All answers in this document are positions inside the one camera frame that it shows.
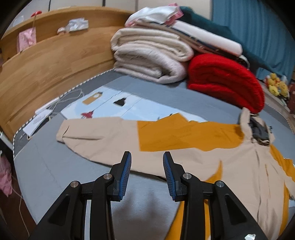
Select red fuzzy folded blanket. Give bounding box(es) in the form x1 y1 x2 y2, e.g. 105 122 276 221
187 54 265 114

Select teal shark plush toy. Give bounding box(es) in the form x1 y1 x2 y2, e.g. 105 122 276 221
180 6 282 76

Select beige and mustard hooded jacket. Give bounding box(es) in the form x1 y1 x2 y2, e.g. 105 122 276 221
56 109 294 239

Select wooden headboard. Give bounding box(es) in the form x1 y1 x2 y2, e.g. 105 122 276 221
1 6 131 140

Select cream folded fleece blanket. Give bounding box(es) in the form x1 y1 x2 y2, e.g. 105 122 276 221
110 28 194 85

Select blue curtain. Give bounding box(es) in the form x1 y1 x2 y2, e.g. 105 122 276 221
212 1 294 80

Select white folded pillow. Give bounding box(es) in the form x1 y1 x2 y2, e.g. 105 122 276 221
171 20 243 56

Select yellow plush toys pile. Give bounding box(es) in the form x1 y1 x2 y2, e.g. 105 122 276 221
264 73 289 99

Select pink paper bag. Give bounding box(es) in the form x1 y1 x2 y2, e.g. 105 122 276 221
16 27 37 52

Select white charging cable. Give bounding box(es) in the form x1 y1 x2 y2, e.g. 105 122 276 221
48 88 85 121

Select white pink folded cloth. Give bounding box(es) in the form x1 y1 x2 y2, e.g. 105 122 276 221
124 3 183 27

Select crumpled silver plastic wrapper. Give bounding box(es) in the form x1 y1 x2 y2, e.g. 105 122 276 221
57 18 89 35

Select white papers on bed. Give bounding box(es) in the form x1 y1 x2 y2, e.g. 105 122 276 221
23 97 60 138

